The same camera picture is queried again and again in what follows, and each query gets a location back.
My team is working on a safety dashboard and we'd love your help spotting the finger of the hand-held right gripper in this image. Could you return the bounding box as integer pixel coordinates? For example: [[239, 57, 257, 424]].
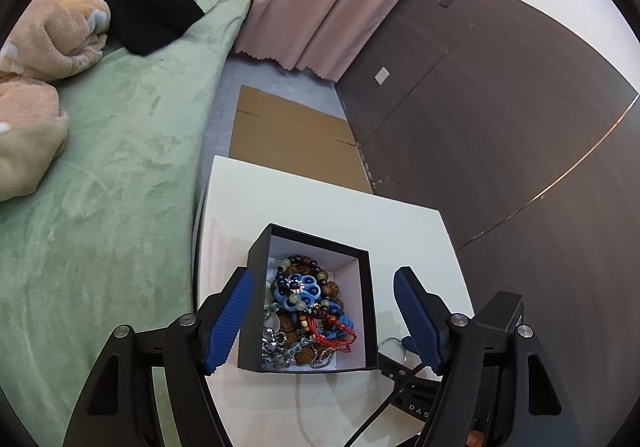
[[377, 334, 443, 384]]

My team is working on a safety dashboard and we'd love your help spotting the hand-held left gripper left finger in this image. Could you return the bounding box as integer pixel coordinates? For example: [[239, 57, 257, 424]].
[[62, 267, 257, 447]]

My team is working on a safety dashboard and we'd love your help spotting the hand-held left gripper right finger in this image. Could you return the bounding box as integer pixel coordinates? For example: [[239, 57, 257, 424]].
[[393, 267, 584, 447]]

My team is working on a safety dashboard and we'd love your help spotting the black jewelry box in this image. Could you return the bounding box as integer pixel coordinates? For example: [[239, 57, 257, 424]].
[[237, 223, 379, 374]]

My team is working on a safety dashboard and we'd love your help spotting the silver ball chain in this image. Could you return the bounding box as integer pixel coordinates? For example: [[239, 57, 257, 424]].
[[260, 331, 337, 371]]

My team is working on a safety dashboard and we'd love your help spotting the blue knotted flower bracelet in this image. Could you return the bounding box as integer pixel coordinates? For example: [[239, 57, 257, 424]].
[[270, 264, 359, 344]]

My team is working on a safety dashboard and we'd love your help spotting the red cord bracelet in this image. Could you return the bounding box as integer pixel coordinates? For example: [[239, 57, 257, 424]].
[[304, 314, 359, 354]]

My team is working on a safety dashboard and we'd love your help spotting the multicolour bead bracelet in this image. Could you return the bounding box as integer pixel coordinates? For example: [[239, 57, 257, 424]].
[[276, 253, 332, 279]]

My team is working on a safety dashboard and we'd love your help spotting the flat brown cardboard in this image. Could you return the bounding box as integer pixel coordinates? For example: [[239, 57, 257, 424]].
[[228, 84, 374, 196]]

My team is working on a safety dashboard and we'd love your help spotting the green bed sheet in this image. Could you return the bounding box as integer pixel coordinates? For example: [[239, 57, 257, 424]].
[[0, 0, 252, 430]]

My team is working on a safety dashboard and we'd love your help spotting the peach fleece blanket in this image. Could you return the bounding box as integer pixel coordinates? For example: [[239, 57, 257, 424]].
[[0, 0, 112, 203]]

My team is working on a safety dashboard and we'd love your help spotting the black cable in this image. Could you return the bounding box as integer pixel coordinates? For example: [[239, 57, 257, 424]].
[[344, 363, 430, 447]]

